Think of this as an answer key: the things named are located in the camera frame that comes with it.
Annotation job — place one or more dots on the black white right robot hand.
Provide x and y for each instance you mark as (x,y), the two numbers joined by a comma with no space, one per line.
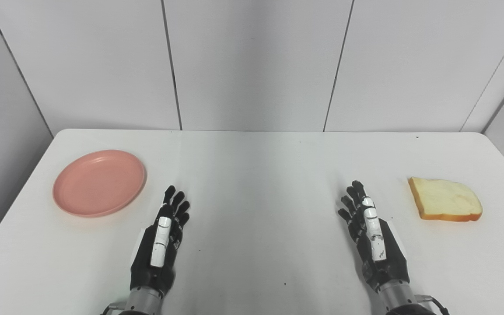
(387,267)

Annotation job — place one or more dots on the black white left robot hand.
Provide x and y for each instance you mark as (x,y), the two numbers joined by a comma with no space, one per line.
(160,267)

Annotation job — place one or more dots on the slice of white bread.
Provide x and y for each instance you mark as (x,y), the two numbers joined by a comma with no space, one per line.
(446,199)

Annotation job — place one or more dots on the pink round plate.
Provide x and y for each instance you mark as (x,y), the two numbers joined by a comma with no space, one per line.
(99,183)

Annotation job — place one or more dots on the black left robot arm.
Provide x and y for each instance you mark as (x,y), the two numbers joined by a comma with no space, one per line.
(143,302)

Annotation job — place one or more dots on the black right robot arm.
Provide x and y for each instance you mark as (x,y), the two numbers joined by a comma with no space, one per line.
(398,299)

